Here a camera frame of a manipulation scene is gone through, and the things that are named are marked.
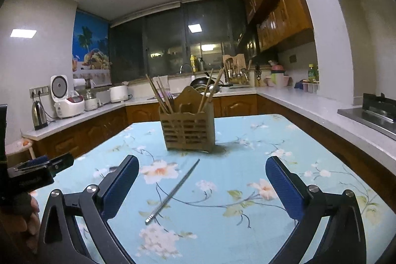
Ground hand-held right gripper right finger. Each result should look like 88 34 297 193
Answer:
265 155 376 264

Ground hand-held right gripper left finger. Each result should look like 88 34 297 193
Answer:
39 154 140 264

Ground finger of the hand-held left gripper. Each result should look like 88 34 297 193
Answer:
14 158 51 172
49 153 75 176

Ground silver metal chopstick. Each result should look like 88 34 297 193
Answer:
145 159 200 226

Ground wooden utensil holder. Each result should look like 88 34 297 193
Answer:
159 86 215 152

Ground bunch of utensils in rack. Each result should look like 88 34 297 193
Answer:
224 61 249 83

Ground person's left hand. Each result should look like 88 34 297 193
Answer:
0 192 41 255

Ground small round stool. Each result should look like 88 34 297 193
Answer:
6 139 36 159

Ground wooden lower cabinets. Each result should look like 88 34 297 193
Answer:
31 94 396 199

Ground steel electric kettle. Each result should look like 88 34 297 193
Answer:
31 100 48 131

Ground white rice cooker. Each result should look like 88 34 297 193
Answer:
50 75 85 119

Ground small white glass-lid pot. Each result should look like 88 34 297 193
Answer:
84 89 99 111

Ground floral light blue tablecloth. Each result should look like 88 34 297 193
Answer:
29 114 396 264

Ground wooden chopstick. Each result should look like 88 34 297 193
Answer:
199 68 214 113
157 76 174 113
146 75 171 115
207 67 225 104

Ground row of clear spice containers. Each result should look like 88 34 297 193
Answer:
301 81 319 94

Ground pink plastic basin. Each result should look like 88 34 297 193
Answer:
265 75 293 88

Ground steel gas stove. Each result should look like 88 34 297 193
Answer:
337 93 396 141

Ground black wok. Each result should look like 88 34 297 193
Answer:
189 77 233 90

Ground square ceiling light panel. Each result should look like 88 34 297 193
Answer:
10 29 37 38

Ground wooden countertop utensil rack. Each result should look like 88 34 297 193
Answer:
222 54 250 85

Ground dark kitchen window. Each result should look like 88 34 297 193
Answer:
108 0 257 79

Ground grey wall outlet strip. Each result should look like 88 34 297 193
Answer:
29 85 50 97

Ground fruit and palm wall poster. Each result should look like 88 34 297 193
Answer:
72 11 112 85

